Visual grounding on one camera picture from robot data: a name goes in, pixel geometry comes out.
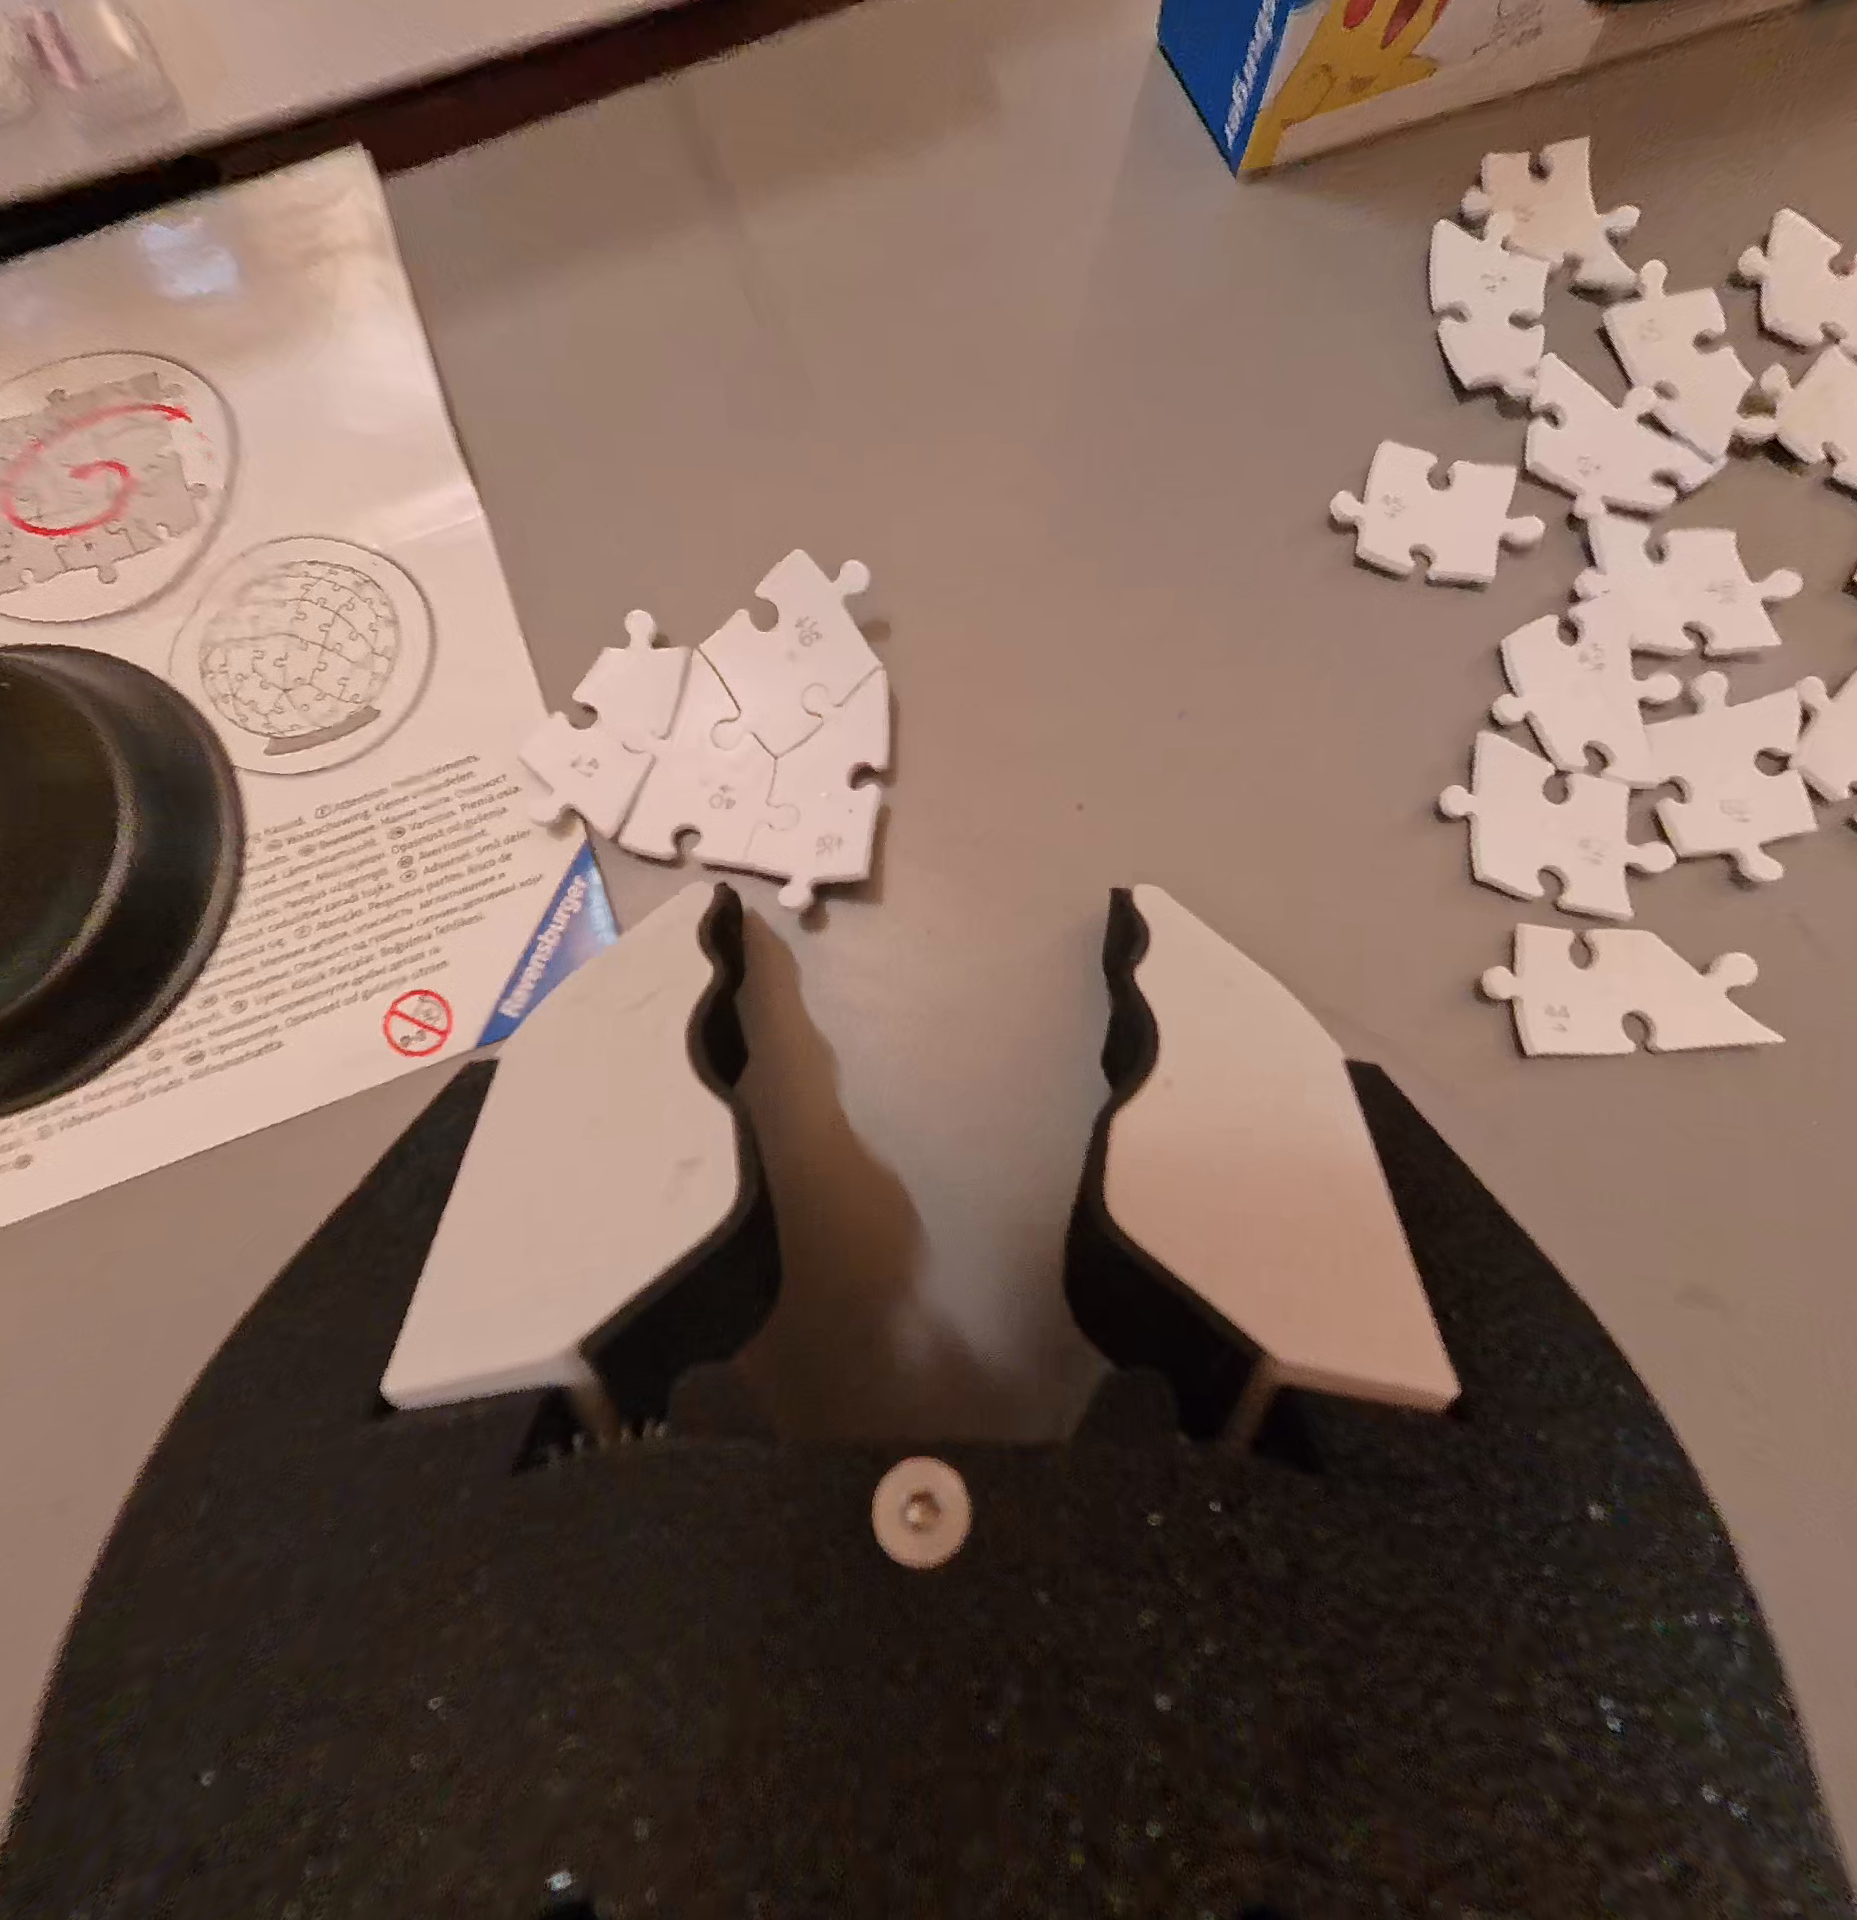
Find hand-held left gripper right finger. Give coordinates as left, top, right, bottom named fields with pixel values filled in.
left=1062, top=883, right=1464, bottom=1446

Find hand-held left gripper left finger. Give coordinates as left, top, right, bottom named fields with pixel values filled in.
left=380, top=882, right=779, bottom=1413

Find joined white puzzle pieces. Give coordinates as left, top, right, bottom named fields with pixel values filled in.
left=517, top=547, right=893, bottom=914

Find black round ball stand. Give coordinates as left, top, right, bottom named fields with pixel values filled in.
left=0, top=645, right=250, bottom=1127

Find white puzzle instruction sheet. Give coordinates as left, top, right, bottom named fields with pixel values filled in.
left=0, top=143, right=623, bottom=1243

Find pile of loose puzzle pieces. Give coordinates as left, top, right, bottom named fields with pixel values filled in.
left=1326, top=136, right=1857, bottom=1062

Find blue and yellow puzzle box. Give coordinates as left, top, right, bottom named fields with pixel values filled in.
left=1155, top=0, right=1803, bottom=180

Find clear plastic bag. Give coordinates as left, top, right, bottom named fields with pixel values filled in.
left=0, top=0, right=183, bottom=141

